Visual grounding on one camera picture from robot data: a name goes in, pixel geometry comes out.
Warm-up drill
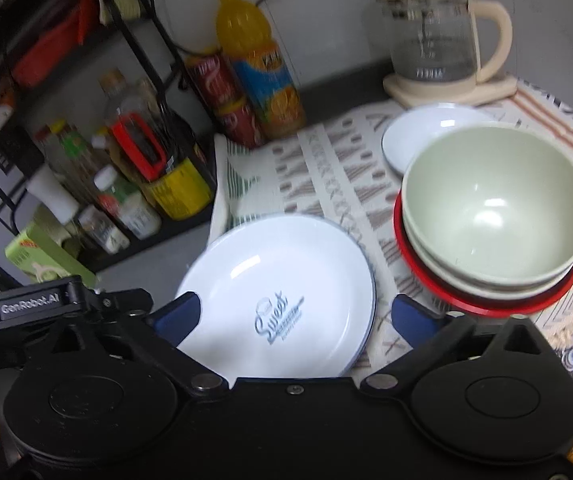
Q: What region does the red and black bowl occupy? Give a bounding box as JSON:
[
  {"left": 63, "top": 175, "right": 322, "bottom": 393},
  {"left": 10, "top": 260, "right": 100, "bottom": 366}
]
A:
[{"left": 393, "top": 190, "right": 573, "bottom": 317}]

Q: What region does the small white plate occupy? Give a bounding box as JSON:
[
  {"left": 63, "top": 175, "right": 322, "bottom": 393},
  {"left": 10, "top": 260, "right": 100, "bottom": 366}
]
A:
[{"left": 381, "top": 102, "right": 505, "bottom": 179}]

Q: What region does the glass kettle cream handle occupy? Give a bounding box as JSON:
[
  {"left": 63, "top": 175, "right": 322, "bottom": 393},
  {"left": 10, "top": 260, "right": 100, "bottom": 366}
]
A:
[{"left": 373, "top": 0, "right": 514, "bottom": 89}]

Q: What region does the orange bottle white cap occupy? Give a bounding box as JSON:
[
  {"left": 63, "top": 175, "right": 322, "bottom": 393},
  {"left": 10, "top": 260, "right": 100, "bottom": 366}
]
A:
[{"left": 0, "top": 87, "right": 18, "bottom": 132}]

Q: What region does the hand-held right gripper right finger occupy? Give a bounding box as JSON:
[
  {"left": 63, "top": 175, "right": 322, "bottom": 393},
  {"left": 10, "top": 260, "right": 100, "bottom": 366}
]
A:
[{"left": 359, "top": 293, "right": 553, "bottom": 395}]

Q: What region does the green label bottle yellow cap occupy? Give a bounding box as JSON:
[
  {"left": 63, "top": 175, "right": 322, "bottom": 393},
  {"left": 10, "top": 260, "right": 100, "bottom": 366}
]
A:
[{"left": 49, "top": 120, "right": 103, "bottom": 187}]

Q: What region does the black metal shelf rack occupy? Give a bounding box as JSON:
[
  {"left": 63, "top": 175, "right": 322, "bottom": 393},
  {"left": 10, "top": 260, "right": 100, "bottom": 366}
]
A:
[{"left": 0, "top": 0, "right": 218, "bottom": 272}]

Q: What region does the white plastic jar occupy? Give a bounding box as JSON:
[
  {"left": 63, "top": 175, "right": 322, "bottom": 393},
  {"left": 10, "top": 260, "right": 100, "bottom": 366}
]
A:
[{"left": 116, "top": 194, "right": 162, "bottom": 241}]

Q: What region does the small glass jar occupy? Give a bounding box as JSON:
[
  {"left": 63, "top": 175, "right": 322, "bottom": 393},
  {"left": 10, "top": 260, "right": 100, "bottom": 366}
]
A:
[{"left": 77, "top": 205, "right": 131, "bottom": 255}]

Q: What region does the small green bottle white cap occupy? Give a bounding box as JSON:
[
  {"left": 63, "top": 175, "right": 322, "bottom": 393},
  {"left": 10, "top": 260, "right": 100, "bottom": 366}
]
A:
[{"left": 94, "top": 165, "right": 138, "bottom": 207}]

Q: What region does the white plate with blue script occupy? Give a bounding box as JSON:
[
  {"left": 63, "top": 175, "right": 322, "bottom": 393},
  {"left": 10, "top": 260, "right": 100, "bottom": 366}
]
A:
[{"left": 174, "top": 214, "right": 378, "bottom": 382}]

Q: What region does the patterned fringed table mat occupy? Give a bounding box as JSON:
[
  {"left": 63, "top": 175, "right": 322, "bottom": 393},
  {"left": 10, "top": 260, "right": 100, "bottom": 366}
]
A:
[{"left": 209, "top": 77, "right": 573, "bottom": 382}]

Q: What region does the pale green bowl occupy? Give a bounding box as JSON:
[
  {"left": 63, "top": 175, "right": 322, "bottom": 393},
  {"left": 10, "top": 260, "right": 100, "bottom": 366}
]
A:
[
  {"left": 400, "top": 125, "right": 573, "bottom": 284},
  {"left": 405, "top": 230, "right": 573, "bottom": 297}
]

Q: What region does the green drink carton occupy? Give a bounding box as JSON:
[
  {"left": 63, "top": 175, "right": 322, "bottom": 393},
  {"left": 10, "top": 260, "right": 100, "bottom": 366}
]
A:
[{"left": 5, "top": 220, "right": 100, "bottom": 292}]

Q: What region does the red drink can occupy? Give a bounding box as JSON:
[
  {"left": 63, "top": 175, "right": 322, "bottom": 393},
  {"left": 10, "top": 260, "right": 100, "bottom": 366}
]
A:
[
  {"left": 214, "top": 96, "right": 267, "bottom": 150},
  {"left": 185, "top": 49, "right": 245, "bottom": 109}
]

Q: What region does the cream kettle base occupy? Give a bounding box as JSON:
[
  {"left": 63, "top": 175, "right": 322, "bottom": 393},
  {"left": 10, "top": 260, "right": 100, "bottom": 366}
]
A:
[{"left": 382, "top": 72, "right": 520, "bottom": 111}]

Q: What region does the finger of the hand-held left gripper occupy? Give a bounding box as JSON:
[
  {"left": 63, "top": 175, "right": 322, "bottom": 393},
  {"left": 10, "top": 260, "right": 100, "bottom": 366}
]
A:
[{"left": 66, "top": 279, "right": 155, "bottom": 323}]

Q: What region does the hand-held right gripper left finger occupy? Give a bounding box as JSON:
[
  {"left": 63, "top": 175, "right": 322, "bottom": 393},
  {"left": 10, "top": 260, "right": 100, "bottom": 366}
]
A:
[{"left": 50, "top": 291, "right": 228, "bottom": 397}]

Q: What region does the orange juice bottle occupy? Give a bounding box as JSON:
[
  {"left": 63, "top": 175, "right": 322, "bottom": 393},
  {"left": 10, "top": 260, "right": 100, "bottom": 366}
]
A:
[{"left": 215, "top": 0, "right": 307, "bottom": 141}]

